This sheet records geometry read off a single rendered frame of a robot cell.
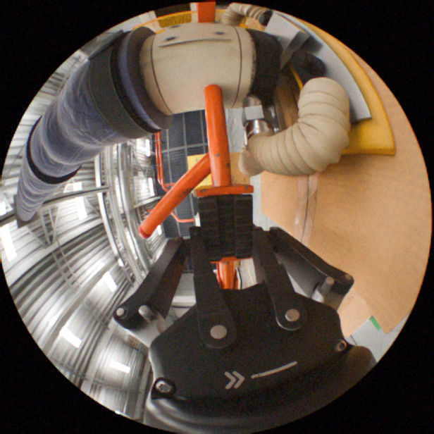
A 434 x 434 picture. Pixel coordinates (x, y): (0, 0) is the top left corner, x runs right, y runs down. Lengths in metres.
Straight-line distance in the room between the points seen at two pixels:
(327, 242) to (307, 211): 0.06
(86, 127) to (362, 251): 0.35
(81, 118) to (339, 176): 0.31
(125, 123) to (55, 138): 0.15
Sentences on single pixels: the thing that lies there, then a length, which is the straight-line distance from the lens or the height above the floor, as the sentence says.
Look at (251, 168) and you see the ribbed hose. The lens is 0.19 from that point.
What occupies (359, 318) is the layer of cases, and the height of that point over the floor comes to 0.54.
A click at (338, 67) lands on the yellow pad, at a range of 0.17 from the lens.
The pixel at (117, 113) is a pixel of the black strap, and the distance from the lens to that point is 0.18.
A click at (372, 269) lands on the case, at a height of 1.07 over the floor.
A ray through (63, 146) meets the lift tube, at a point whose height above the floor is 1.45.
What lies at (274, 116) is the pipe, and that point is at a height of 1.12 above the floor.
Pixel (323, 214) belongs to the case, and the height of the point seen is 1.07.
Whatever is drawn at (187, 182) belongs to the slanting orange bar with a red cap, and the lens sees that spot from 0.15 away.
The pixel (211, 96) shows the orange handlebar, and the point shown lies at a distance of 0.16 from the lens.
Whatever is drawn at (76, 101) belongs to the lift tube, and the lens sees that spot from 0.22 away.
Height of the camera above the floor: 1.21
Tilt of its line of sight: level
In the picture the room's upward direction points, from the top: 96 degrees counter-clockwise
